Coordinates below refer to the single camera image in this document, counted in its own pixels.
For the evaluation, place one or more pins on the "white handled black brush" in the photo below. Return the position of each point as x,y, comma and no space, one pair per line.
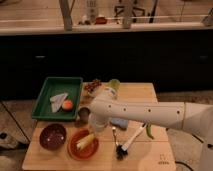
121,150

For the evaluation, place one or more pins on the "grey folded cloth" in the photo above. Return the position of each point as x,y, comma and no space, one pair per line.
57,100

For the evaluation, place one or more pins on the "green chili pepper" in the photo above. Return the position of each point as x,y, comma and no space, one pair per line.
148,131

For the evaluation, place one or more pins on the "metal spoon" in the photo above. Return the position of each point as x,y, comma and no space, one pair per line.
115,136

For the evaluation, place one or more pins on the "yellow banana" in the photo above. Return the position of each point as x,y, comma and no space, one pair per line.
85,141

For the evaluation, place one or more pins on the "green plastic tray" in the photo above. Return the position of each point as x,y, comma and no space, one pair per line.
54,92

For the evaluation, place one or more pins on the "orange peach fruit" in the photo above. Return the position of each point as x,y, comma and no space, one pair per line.
67,105

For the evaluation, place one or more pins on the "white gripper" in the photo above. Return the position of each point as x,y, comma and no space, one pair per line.
97,123

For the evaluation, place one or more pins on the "dark purple bowl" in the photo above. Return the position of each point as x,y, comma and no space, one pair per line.
53,136

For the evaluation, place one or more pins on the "bunch of red grapes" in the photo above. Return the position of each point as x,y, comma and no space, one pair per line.
92,86

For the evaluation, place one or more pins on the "blue sponge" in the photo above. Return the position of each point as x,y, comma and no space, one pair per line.
119,123

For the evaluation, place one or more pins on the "small metal cup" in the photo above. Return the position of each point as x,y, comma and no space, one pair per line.
84,113

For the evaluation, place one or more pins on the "green cup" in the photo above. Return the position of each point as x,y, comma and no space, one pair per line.
114,83

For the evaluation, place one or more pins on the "red bowl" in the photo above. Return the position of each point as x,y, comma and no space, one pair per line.
87,152

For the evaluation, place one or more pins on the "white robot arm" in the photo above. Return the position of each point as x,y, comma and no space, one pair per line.
191,118

